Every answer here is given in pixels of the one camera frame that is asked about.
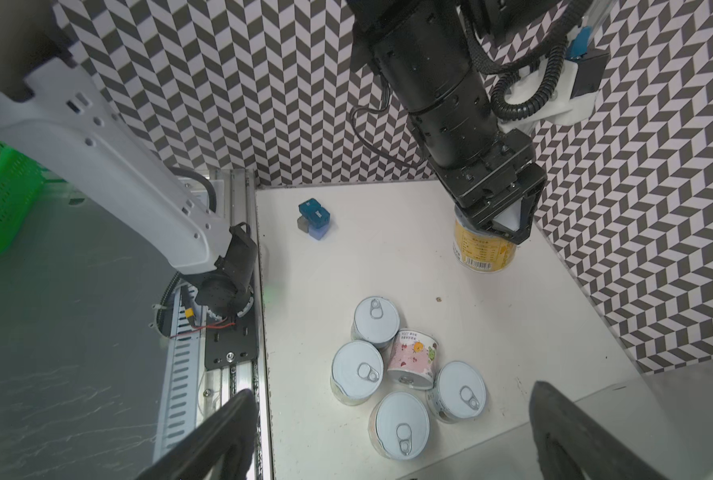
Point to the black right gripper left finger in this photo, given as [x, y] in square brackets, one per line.
[225, 442]

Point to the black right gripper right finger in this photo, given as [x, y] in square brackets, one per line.
[572, 445]

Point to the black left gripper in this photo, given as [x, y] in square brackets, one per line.
[499, 192]

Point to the yellow labelled can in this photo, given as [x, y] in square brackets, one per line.
[479, 250]

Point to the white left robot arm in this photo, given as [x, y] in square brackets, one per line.
[428, 54]

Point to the white metal cabinet counter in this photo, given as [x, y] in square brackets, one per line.
[666, 419]

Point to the orange labelled can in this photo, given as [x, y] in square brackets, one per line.
[459, 394]

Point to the pink can lying sideways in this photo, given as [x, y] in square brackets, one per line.
[413, 360]

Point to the green labelled front can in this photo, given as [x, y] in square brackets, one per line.
[400, 426]

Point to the blue toy block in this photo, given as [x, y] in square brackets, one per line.
[314, 219]

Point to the green plastic basket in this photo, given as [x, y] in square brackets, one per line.
[21, 182]

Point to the aluminium front rail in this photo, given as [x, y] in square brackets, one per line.
[205, 369]

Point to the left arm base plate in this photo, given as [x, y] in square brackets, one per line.
[236, 344]

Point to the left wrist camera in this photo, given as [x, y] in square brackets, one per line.
[574, 98]

